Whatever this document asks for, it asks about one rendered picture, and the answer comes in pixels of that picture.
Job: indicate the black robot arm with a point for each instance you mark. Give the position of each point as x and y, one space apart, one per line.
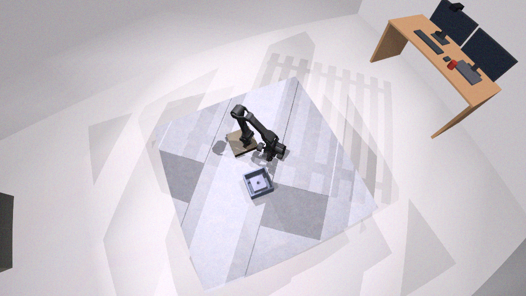
269 137

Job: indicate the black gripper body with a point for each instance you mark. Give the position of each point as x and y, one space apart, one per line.
260 146

